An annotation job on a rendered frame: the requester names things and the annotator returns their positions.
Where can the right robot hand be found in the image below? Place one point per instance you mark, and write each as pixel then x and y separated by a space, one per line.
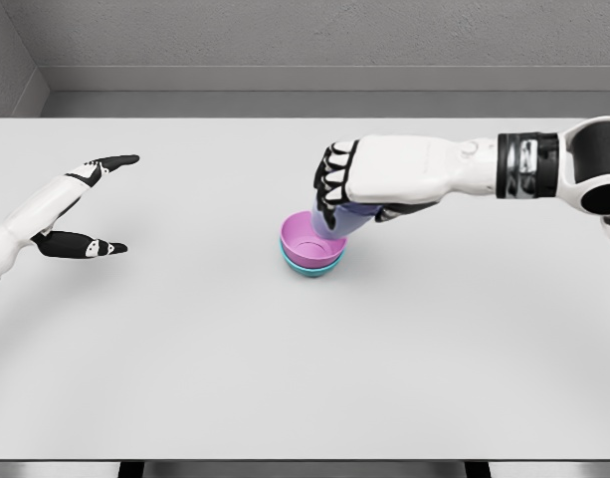
pixel 384 169

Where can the lavender cup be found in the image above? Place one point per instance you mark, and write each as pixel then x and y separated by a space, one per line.
pixel 345 219

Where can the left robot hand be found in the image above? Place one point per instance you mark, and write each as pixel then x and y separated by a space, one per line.
pixel 46 201

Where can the pink bowl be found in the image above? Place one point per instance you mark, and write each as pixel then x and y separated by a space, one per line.
pixel 309 249

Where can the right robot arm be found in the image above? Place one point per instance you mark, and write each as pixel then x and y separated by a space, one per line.
pixel 543 167

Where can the teal bowl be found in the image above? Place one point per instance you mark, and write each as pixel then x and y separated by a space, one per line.
pixel 312 271

